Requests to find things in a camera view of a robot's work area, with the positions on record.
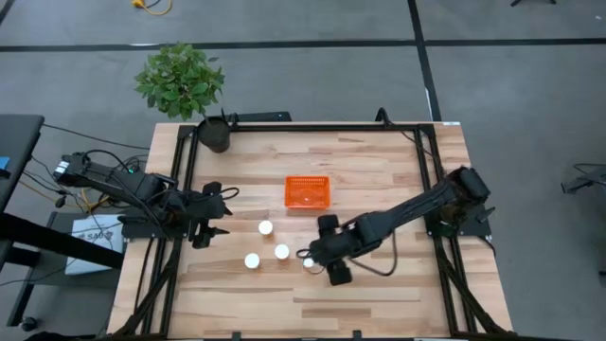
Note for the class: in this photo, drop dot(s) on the black flat device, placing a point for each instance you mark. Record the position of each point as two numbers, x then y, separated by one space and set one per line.
265 116

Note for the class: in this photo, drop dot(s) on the black plant pot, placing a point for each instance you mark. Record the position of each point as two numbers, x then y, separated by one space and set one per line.
214 137

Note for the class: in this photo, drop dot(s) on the orange plastic basket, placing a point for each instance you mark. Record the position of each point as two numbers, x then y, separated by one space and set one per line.
308 192

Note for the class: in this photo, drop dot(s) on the blue object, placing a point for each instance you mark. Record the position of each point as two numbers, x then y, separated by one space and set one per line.
4 164

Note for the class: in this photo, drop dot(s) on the black metal table frame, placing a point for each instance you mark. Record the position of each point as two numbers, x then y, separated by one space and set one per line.
308 127

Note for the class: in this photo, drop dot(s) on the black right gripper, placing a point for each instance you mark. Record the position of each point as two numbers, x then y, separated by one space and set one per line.
333 248

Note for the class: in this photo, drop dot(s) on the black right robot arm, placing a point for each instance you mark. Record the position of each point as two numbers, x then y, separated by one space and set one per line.
416 203

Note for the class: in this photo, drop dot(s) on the black caster wheel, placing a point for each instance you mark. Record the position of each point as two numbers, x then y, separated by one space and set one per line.
28 324

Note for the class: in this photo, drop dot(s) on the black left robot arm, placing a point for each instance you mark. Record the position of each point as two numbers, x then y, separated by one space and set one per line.
118 182

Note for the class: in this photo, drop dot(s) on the black stand base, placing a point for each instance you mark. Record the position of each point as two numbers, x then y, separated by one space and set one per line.
532 2

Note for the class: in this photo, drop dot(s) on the black chair base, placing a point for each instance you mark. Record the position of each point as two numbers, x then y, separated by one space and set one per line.
584 180

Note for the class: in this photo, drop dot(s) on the black desk crossbar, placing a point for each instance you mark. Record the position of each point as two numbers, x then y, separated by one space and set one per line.
57 239

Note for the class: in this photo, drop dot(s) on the black desk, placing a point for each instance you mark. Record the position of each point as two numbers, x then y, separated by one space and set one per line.
19 147

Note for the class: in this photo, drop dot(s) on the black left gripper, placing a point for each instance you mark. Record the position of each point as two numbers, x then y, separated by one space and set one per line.
208 204

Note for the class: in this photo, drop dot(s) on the green leafy plant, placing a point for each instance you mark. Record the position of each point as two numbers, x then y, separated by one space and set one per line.
180 80

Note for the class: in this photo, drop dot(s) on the white cardboard box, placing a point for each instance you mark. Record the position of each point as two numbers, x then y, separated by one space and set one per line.
92 246

